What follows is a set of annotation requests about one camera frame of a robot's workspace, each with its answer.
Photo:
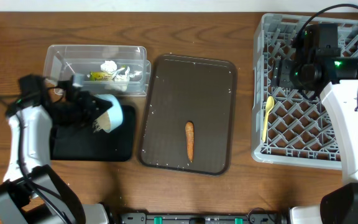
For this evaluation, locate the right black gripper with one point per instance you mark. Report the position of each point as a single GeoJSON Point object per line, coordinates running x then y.
{"type": "Point", "coordinates": [281, 76]}

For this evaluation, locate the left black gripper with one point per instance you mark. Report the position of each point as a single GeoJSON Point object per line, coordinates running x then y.
{"type": "Point", "coordinates": [83, 102]}

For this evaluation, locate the pale yellow spoon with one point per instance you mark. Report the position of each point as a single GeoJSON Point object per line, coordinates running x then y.
{"type": "Point", "coordinates": [268, 108]}

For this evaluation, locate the green pandan snack wrapper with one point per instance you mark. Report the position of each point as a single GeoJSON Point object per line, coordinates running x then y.
{"type": "Point", "coordinates": [101, 76]}

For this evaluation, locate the light blue rice bowl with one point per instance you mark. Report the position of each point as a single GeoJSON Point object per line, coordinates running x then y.
{"type": "Point", "coordinates": [110, 119]}

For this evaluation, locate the white tissue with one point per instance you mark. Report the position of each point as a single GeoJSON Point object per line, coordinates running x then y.
{"type": "Point", "coordinates": [122, 74]}

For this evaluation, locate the orange carrot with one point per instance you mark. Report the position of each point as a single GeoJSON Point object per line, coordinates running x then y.
{"type": "Point", "coordinates": [190, 140]}

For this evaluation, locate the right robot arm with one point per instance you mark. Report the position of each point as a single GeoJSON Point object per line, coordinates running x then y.
{"type": "Point", "coordinates": [318, 66]}

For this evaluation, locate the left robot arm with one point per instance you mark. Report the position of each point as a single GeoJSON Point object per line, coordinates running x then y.
{"type": "Point", "coordinates": [31, 191]}

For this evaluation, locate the grey dishwasher rack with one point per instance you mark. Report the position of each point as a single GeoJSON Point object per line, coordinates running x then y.
{"type": "Point", "coordinates": [299, 128]}

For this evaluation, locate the black plastic bin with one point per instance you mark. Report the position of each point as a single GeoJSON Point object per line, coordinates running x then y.
{"type": "Point", "coordinates": [75, 143]}

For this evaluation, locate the clear plastic bin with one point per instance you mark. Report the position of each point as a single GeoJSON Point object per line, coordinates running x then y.
{"type": "Point", "coordinates": [63, 61]}

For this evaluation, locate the dark brown serving tray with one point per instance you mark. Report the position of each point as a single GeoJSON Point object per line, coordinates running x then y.
{"type": "Point", "coordinates": [183, 89]}

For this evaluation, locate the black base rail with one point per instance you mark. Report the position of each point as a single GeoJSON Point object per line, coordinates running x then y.
{"type": "Point", "coordinates": [254, 217]}

